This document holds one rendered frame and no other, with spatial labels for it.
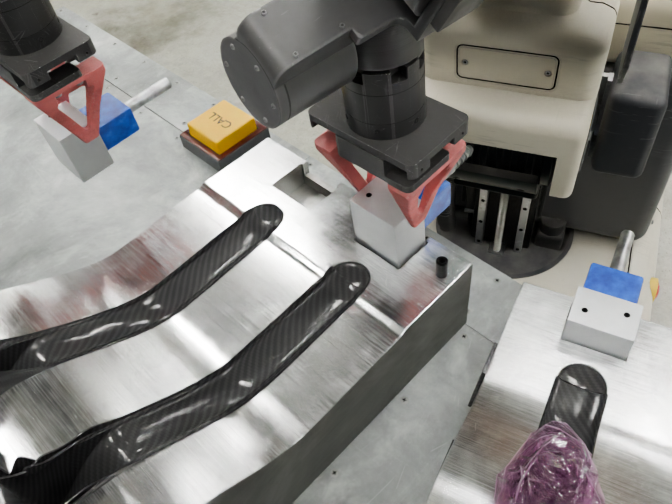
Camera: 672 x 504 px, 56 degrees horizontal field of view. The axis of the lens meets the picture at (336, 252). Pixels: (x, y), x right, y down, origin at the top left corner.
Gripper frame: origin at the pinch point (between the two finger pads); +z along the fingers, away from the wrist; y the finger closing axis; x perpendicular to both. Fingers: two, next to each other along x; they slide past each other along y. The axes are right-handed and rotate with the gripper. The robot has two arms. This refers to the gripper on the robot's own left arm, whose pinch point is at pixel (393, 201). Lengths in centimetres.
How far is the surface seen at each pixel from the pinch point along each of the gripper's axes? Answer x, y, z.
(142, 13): 81, -213, 92
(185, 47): 76, -177, 92
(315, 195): 0.5, -11.2, 6.7
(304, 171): 1.2, -13.0, 4.9
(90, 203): -13.4, -36.5, 12.2
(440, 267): -1.4, 6.0, 2.7
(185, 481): -26.1, 4.8, 0.9
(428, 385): -6.1, 8.3, 13.2
